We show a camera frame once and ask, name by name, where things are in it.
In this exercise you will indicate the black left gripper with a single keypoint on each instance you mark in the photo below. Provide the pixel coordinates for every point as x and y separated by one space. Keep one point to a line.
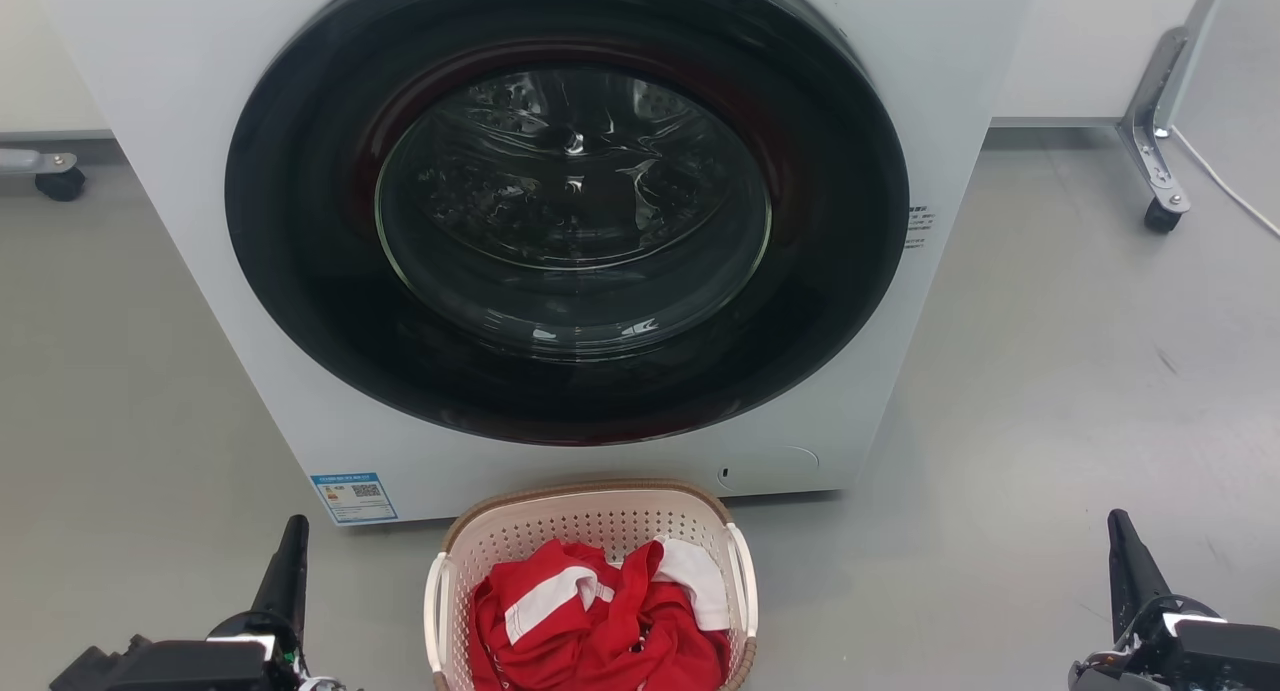
190 666

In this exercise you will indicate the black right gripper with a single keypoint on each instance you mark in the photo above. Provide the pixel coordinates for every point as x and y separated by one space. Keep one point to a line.
1200 656

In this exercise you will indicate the red and white garment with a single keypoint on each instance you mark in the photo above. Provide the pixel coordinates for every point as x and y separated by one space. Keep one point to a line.
590 636

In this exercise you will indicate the beige perforated laundry basket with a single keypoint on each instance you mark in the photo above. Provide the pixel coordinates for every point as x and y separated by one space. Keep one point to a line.
590 513

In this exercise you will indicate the blue energy label sticker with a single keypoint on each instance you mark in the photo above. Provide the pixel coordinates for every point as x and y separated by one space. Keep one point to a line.
354 497

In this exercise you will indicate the black round washer door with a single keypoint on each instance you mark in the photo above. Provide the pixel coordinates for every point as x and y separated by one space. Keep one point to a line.
300 221

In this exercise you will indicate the black caster wheel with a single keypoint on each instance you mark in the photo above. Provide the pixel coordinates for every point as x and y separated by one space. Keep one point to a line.
62 185
1162 216

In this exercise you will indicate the white front-load washing machine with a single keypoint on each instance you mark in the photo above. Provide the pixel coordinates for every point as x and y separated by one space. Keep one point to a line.
180 171

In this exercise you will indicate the long grey metal stand leg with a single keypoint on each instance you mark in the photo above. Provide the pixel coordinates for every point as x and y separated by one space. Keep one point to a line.
1150 111

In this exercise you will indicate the short metal caster bracket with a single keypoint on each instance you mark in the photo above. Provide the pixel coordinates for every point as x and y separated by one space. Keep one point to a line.
35 160

